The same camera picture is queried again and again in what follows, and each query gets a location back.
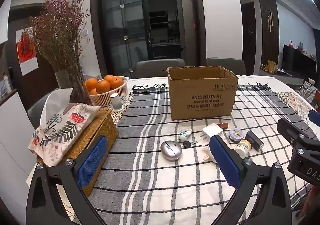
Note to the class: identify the white charger plug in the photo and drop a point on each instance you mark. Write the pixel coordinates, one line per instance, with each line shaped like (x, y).
(212, 130)

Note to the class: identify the red wall calendar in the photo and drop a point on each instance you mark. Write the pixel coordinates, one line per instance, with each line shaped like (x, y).
(26, 52)

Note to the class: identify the dark wardrobe door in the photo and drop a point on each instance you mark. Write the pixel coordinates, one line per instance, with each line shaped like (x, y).
(268, 27)

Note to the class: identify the patterned cushion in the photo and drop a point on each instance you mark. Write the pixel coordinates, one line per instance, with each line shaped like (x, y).
(308, 91)

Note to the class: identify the grey dining chair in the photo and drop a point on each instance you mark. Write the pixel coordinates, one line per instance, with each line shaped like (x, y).
(37, 110)
(160, 68)
(226, 65)

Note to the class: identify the brown cardboard box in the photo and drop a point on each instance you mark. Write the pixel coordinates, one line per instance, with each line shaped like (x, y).
(200, 100)

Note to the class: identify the white television cabinet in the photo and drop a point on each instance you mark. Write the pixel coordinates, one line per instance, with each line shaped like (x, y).
(287, 77)

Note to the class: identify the white plastic fruit basket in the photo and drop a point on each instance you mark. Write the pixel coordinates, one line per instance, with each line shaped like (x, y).
(105, 98)

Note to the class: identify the glass sliding door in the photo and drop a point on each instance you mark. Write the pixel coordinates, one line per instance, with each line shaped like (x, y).
(125, 25)

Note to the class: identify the small white cylinder speaker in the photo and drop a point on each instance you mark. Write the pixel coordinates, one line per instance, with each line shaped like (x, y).
(115, 102)

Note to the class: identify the dark room door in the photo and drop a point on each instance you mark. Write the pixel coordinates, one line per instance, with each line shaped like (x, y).
(248, 32)

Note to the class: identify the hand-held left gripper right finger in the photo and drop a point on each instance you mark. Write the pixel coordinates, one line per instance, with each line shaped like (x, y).
(222, 162)

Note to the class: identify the person's right hand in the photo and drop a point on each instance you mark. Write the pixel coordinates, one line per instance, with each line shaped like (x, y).
(311, 201)

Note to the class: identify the dried pink flower bouquet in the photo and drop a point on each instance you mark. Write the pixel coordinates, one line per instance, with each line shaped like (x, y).
(58, 32)

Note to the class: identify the cream deer figurine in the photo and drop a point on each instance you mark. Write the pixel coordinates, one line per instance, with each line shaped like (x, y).
(207, 151)

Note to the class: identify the glass vase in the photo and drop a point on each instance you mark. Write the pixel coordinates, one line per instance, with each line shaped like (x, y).
(72, 82)

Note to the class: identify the white pill bottle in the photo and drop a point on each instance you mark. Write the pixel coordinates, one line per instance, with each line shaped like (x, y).
(243, 148)

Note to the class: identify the brown wooden comb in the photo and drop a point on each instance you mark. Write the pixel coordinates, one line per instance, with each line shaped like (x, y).
(223, 126)

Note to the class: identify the woven wicker box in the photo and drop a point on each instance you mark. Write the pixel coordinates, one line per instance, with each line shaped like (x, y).
(100, 127)

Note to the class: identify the round metal tin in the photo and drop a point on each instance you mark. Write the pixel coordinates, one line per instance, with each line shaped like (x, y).
(236, 135)

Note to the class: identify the black television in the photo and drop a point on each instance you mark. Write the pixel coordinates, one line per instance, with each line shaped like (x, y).
(300, 58)

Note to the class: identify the grey refrigerator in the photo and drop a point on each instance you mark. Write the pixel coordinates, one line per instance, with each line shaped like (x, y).
(186, 25)

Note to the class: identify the orange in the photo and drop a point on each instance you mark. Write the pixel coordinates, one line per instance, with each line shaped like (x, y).
(93, 92)
(103, 86)
(91, 83)
(117, 82)
(109, 78)

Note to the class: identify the floral fabric tissue cover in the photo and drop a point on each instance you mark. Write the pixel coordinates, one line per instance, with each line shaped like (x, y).
(60, 130)

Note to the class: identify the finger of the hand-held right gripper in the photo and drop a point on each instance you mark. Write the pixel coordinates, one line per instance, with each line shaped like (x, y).
(292, 128)
(315, 118)

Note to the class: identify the grey plaid tablecloth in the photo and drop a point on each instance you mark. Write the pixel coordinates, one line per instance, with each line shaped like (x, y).
(155, 185)

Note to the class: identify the black head key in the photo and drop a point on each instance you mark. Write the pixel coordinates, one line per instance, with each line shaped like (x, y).
(187, 144)

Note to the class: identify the colourful patterned cloth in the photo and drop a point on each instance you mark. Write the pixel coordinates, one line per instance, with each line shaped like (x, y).
(292, 105)

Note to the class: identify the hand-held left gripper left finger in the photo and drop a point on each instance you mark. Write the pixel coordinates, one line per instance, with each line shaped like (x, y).
(92, 162)

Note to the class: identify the yellow bag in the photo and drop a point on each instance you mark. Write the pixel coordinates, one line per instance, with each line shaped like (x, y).
(272, 66)

